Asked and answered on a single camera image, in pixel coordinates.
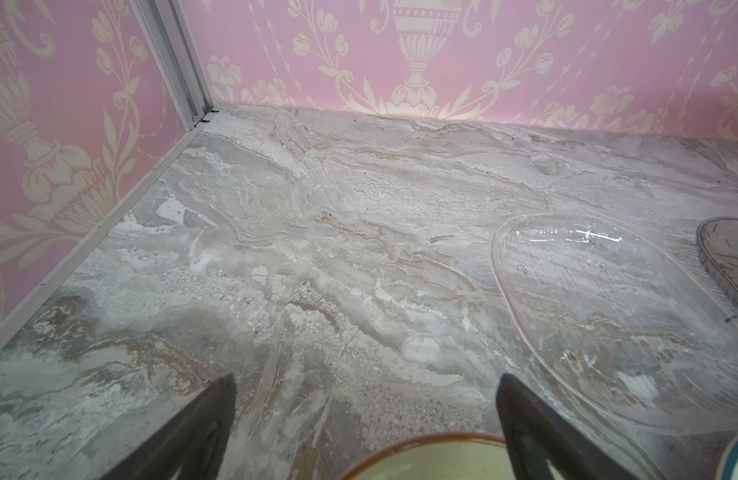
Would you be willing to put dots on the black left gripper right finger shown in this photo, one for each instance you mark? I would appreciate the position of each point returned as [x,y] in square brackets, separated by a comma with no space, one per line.
[542,444]

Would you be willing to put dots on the aluminium left corner post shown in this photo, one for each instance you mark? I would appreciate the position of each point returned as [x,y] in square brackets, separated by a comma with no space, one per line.
[166,24]

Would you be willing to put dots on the pale yellow bear plate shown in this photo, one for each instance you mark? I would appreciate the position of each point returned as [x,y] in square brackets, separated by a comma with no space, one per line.
[453,455]

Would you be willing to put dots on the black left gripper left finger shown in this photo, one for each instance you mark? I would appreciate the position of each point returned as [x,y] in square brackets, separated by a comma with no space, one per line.
[192,444]

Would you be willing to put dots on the beige plate with wheat sprig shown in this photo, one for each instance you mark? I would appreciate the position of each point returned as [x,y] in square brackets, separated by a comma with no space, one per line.
[717,241]

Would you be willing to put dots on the clear glass plate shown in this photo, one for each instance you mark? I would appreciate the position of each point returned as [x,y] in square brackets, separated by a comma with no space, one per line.
[618,321]

